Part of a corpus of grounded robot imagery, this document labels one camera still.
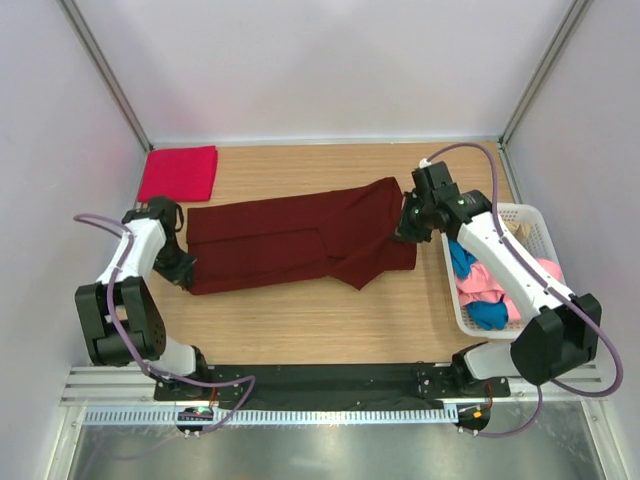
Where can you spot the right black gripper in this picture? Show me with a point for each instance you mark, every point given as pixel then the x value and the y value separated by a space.
pixel 404 230

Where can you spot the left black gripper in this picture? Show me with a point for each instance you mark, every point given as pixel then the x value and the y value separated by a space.
pixel 183 273

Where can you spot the dark red t-shirt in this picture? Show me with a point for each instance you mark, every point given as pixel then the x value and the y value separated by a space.
pixel 344 234

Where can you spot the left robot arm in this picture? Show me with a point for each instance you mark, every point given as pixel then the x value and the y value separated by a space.
pixel 120 321

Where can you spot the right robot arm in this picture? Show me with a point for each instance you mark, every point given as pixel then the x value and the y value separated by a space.
pixel 559 332

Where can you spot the folded red t-shirt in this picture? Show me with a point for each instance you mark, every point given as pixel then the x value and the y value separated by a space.
pixel 181 174

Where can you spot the beige t-shirt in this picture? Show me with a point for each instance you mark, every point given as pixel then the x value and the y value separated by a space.
pixel 520 230

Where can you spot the pink t-shirt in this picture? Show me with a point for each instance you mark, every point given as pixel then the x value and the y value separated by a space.
pixel 480 286

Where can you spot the white plastic basket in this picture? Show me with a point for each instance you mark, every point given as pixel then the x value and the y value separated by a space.
pixel 539 245

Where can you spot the blue t-shirt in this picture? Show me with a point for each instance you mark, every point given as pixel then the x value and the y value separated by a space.
pixel 485 315

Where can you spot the aluminium frame rail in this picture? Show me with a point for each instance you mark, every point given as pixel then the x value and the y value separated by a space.
pixel 127 386

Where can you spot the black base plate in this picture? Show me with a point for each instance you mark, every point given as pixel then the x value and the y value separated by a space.
pixel 347 387

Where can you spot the white slotted cable duct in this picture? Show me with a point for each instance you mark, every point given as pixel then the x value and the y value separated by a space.
pixel 199 416

